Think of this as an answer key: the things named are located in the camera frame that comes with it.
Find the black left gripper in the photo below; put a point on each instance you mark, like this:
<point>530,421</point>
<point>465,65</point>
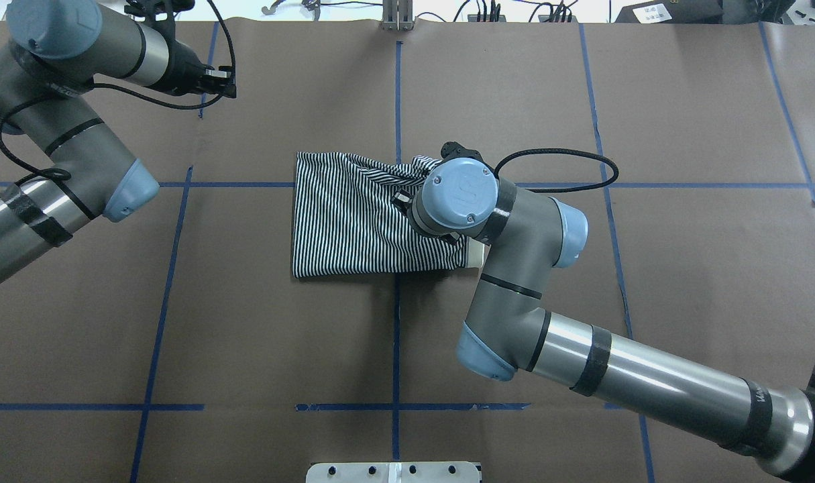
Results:
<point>183,71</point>

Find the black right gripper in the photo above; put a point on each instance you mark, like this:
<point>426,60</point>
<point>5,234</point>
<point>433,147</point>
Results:
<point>402,199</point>

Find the navy white striped polo shirt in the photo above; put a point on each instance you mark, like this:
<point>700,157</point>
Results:
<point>345,223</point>

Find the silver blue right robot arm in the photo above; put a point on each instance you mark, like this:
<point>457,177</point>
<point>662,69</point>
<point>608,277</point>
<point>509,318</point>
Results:
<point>699,266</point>

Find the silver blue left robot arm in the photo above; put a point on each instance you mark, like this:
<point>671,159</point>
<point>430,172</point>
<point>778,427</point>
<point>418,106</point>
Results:
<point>77,168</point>

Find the black power brick with label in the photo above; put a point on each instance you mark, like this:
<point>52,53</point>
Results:
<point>680,12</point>

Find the aluminium frame post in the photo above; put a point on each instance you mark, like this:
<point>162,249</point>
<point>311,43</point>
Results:
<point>397,15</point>

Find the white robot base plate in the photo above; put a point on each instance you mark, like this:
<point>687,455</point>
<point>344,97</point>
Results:
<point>423,471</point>

